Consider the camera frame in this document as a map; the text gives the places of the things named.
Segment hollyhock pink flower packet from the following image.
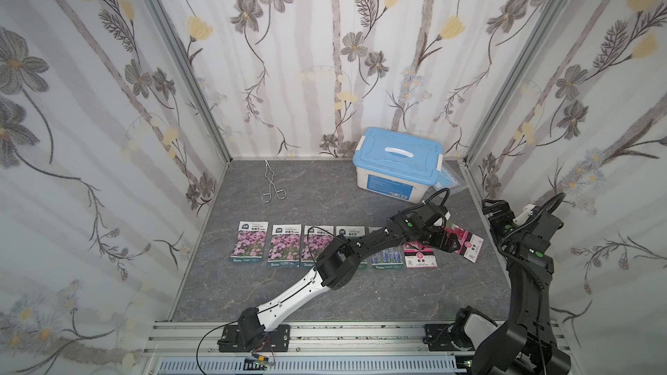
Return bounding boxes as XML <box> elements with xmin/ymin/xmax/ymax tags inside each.
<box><xmin>446</xmin><ymin>222</ymin><xmax>484</xmax><ymax>263</ymax></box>

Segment pink back seed packet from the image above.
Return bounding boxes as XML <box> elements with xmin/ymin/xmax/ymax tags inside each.
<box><xmin>404</xmin><ymin>242</ymin><xmax>437</xmax><ymax>269</ymax></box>

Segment lavender seed packet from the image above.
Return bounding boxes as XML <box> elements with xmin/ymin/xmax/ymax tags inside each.
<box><xmin>335</xmin><ymin>226</ymin><xmax>367</xmax><ymax>260</ymax></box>
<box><xmin>369</xmin><ymin>246</ymin><xmax>405</xmax><ymax>270</ymax></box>

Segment pink phlox seed packet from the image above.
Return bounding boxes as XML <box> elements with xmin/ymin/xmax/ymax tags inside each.
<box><xmin>300</xmin><ymin>225</ymin><xmax>335</xmax><ymax>266</ymax></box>

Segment purple flower seed packet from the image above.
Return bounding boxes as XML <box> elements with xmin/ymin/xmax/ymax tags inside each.
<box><xmin>230</xmin><ymin>222</ymin><xmax>269</xmax><ymax>263</ymax></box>

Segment white cosmos seed packet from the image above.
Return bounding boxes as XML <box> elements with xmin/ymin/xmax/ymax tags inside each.
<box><xmin>267</xmin><ymin>225</ymin><xmax>302</xmax><ymax>267</ymax></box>

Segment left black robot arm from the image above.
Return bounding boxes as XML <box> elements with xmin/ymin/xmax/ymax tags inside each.
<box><xmin>217</xmin><ymin>187</ymin><xmax>460</xmax><ymax>352</ymax></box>

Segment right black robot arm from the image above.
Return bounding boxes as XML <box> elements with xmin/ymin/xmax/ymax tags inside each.
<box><xmin>471</xmin><ymin>193</ymin><xmax>571</xmax><ymax>374</ymax></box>

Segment clear bag of masks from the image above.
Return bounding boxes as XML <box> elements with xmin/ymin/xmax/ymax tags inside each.
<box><xmin>433</xmin><ymin>161</ymin><xmax>468</xmax><ymax>195</ymax></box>

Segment blue lid storage box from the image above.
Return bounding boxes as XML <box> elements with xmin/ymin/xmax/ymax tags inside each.
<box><xmin>353</xmin><ymin>128</ymin><xmax>444</xmax><ymax>203</ymax></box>

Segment metal scissor tongs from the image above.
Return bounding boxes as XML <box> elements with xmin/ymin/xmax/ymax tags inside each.
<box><xmin>261</xmin><ymin>160</ymin><xmax>287</xmax><ymax>204</ymax></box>

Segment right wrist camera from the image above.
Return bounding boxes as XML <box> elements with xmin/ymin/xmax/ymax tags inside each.
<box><xmin>513</xmin><ymin>204</ymin><xmax>537</xmax><ymax>226</ymax></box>

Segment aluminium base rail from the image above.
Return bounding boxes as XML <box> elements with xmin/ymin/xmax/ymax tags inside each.
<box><xmin>140</xmin><ymin>319</ymin><xmax>574</xmax><ymax>375</ymax></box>

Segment white slotted cable duct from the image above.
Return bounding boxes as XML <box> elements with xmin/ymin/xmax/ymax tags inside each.
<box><xmin>154</xmin><ymin>356</ymin><xmax>467</xmax><ymax>374</ymax></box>

